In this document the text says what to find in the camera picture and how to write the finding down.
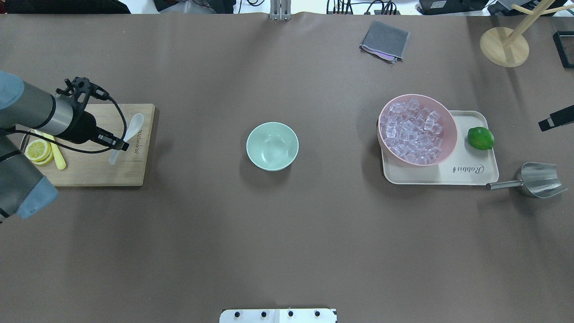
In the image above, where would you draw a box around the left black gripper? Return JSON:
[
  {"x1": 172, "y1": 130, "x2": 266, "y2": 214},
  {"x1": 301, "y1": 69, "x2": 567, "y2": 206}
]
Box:
[{"x1": 65, "y1": 111, "x2": 130, "y2": 151}]

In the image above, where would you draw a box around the white ceramic spoon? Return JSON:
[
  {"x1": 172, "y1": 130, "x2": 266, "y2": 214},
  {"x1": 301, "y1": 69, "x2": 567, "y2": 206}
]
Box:
[{"x1": 109, "y1": 113, "x2": 144, "y2": 165}]

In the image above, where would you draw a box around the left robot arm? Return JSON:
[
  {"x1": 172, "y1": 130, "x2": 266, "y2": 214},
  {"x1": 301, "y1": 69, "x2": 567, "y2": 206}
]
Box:
[{"x1": 0, "y1": 71, "x2": 129, "y2": 219}]

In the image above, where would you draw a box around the metal ice scoop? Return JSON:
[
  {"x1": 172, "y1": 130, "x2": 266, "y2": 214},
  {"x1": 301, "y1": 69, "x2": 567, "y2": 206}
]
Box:
[{"x1": 486, "y1": 162, "x2": 568, "y2": 199}]

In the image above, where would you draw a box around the pink bowl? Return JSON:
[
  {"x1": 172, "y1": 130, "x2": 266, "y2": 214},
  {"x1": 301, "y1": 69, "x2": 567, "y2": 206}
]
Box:
[{"x1": 377, "y1": 94, "x2": 458, "y2": 167}]

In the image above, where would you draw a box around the pile of clear ice cubes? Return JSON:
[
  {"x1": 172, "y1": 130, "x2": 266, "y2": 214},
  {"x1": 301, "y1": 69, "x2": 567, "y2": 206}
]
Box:
[{"x1": 379, "y1": 98, "x2": 445, "y2": 165}]

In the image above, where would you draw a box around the mint green bowl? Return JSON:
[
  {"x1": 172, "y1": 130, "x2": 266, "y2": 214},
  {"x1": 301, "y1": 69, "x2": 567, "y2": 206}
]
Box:
[{"x1": 246, "y1": 122, "x2": 300, "y2": 172}]

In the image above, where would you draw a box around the yellow plastic knife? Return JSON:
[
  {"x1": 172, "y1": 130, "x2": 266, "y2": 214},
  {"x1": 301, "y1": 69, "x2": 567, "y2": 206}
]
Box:
[{"x1": 33, "y1": 130, "x2": 66, "y2": 170}]

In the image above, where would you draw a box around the bottom lemon slice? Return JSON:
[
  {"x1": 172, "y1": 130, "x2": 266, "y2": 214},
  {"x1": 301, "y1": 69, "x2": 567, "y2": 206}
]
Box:
[{"x1": 32, "y1": 151, "x2": 54, "y2": 165}]

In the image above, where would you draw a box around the lemon slice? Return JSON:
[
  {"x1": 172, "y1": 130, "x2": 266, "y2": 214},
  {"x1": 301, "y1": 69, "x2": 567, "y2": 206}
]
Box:
[
  {"x1": 24, "y1": 139, "x2": 52, "y2": 162},
  {"x1": 32, "y1": 151, "x2": 54, "y2": 165}
]

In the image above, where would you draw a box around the top lemon slice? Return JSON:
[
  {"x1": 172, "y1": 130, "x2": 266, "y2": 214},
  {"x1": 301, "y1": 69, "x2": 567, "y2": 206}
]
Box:
[{"x1": 24, "y1": 139, "x2": 52, "y2": 162}]

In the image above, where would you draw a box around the green lime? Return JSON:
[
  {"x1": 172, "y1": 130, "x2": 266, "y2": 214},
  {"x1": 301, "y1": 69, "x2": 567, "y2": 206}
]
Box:
[{"x1": 467, "y1": 127, "x2": 495, "y2": 151}]

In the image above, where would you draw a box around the wooden cup stand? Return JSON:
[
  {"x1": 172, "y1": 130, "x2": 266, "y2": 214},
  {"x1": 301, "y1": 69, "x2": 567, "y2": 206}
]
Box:
[{"x1": 479, "y1": 0, "x2": 574, "y2": 68}]

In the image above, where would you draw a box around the cream plastic tray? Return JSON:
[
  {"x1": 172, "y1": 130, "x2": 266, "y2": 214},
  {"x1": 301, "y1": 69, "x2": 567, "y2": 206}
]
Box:
[{"x1": 381, "y1": 110, "x2": 499, "y2": 186}]

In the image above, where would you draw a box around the grey folded cloth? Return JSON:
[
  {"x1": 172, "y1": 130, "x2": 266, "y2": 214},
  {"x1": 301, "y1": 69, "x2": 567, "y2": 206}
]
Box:
[{"x1": 359, "y1": 21, "x2": 410, "y2": 64}]

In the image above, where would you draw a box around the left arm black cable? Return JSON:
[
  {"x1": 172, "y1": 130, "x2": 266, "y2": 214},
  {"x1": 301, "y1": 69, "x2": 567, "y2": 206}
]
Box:
[{"x1": 9, "y1": 92, "x2": 128, "y2": 154}]

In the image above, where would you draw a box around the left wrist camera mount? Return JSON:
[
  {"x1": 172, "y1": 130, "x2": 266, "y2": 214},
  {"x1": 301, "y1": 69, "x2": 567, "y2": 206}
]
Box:
[{"x1": 56, "y1": 76, "x2": 111, "y2": 113}]

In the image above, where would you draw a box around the black frame tray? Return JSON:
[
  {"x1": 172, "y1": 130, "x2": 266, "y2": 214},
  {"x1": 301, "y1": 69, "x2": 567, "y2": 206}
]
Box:
[{"x1": 552, "y1": 31, "x2": 574, "y2": 68}]

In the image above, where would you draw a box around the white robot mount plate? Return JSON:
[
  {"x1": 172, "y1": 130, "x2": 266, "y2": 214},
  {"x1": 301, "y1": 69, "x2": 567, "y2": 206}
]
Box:
[{"x1": 219, "y1": 308, "x2": 338, "y2": 323}]

